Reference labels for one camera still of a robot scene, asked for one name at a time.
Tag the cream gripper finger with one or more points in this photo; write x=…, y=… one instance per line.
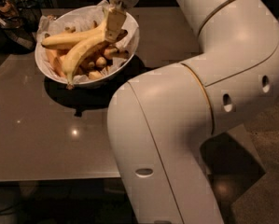
x=114, y=20

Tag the dark chair with clutter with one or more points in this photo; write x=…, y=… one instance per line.
x=19, y=20

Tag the large front yellow banana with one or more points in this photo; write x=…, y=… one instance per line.
x=84, y=49

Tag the large rear yellow banana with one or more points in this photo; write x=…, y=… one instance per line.
x=67, y=40

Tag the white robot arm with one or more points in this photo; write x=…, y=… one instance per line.
x=158, y=121

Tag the orange banana at left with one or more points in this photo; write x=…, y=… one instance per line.
x=54, y=60

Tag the white bowl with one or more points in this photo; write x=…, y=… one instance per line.
x=126, y=59

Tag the large yellow banana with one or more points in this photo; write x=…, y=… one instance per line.
x=67, y=40
x=84, y=49

